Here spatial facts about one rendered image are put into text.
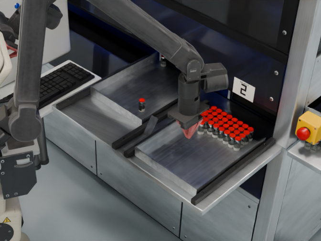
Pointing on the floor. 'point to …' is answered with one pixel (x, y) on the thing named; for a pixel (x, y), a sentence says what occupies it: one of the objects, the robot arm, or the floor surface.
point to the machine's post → (289, 115)
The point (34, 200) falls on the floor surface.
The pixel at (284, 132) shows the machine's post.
